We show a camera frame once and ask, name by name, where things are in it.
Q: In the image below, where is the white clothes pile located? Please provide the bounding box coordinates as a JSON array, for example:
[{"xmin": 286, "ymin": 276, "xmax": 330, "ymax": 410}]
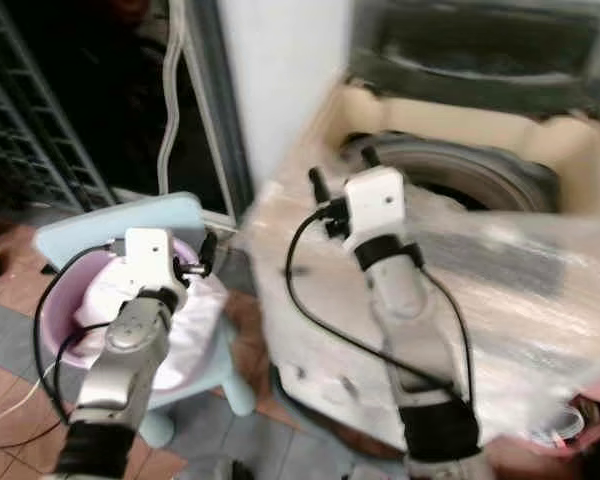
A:
[{"xmin": 75, "ymin": 255, "xmax": 229, "ymax": 391}]

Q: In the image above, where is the dark washing machine lid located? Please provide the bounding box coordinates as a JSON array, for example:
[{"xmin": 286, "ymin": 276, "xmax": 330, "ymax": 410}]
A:
[{"xmin": 348, "ymin": 0, "xmax": 600, "ymax": 116}]

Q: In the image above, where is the cream plastic-wrapped washing machine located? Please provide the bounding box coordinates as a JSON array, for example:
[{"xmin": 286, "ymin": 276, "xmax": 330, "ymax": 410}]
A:
[{"xmin": 240, "ymin": 75, "xmax": 600, "ymax": 456}]

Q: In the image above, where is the light blue plastic stool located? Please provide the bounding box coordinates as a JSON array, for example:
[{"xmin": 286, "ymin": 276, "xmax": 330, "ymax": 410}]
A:
[{"xmin": 33, "ymin": 192, "xmax": 256, "ymax": 449}]

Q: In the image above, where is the pink plastic laundry basin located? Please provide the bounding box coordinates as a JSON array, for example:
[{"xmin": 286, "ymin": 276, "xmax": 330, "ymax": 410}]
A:
[{"xmin": 37, "ymin": 235, "xmax": 231, "ymax": 376}]

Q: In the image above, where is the dark metal grille gate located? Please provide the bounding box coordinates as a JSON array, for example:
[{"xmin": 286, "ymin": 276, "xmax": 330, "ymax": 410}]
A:
[{"xmin": 0, "ymin": 0, "xmax": 116, "ymax": 216}]

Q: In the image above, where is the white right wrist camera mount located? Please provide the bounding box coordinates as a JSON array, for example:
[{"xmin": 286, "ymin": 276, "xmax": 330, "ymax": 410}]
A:
[{"xmin": 340, "ymin": 166, "xmax": 406, "ymax": 253}]

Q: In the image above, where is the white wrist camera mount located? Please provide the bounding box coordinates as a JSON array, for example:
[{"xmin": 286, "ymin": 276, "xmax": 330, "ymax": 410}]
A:
[
  {"xmin": 123, "ymin": 228, "xmax": 176, "ymax": 293},
  {"xmin": 340, "ymin": 166, "xmax": 406, "ymax": 253}
]

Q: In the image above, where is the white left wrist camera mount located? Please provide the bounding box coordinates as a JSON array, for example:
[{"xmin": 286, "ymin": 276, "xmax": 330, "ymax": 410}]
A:
[{"xmin": 123, "ymin": 228, "xmax": 176, "ymax": 293}]

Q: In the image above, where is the grey door frame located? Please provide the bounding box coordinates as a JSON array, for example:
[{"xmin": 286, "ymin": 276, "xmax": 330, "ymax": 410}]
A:
[{"xmin": 185, "ymin": 0, "xmax": 256, "ymax": 236}]

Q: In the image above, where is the white hanging hose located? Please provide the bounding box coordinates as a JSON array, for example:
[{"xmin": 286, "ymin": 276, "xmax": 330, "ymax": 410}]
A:
[{"xmin": 155, "ymin": 0, "xmax": 191, "ymax": 196}]

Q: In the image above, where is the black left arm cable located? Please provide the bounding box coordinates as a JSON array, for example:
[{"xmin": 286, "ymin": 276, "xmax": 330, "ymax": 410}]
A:
[{"xmin": 32, "ymin": 245, "xmax": 131, "ymax": 426}]

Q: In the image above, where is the thin white floor cable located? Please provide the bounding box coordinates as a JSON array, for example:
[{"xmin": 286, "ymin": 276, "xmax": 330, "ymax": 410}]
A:
[{"xmin": 0, "ymin": 365, "xmax": 56, "ymax": 436}]

